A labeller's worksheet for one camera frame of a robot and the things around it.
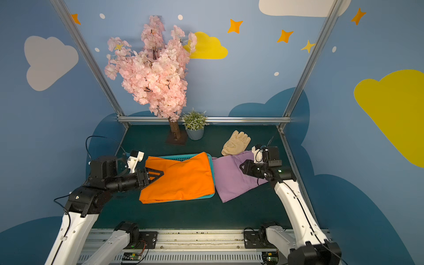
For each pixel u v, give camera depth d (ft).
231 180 2.98
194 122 3.32
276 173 1.74
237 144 3.65
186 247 2.40
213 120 3.55
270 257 2.37
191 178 2.71
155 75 2.06
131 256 2.35
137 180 1.80
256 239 2.44
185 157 3.06
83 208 1.38
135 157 1.97
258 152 2.25
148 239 2.44
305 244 1.27
